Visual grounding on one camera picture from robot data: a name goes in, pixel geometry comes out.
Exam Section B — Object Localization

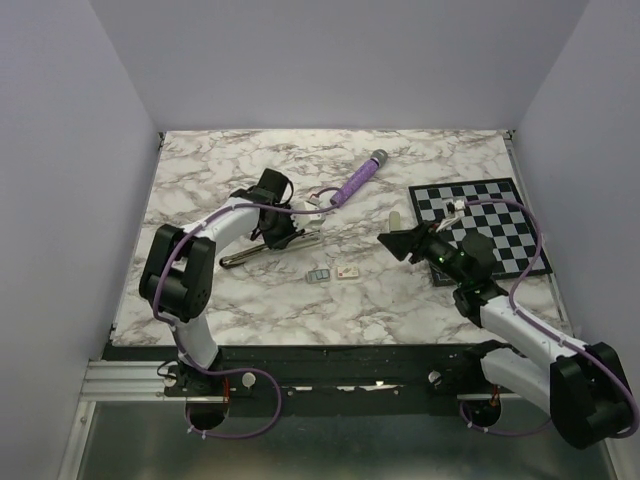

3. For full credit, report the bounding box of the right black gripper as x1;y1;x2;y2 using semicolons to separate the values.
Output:
378;217;469;286

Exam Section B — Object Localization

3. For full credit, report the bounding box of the stapler metal base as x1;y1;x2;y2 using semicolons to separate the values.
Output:
219;231;324;269

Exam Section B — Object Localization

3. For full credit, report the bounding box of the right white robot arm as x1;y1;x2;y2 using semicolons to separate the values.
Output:
378;223;639;449

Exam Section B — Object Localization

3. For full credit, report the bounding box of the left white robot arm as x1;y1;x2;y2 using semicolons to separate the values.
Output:
138;169;300;395

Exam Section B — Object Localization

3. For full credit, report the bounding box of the open staple tray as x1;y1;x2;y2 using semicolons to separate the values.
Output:
306;268;331;284

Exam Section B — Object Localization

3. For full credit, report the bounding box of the white staple box sleeve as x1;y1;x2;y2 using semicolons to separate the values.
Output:
336;265;360;280

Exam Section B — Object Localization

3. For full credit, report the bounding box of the purple glitter microphone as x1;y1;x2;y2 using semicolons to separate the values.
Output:
330;149;388;207

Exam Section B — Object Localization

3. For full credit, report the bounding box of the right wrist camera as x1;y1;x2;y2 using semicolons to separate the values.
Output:
437;198;466;232

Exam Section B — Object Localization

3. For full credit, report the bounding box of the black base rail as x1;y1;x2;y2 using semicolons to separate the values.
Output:
99;342;551;419

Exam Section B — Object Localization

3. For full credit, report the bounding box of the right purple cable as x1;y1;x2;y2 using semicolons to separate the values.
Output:
459;198;634;436

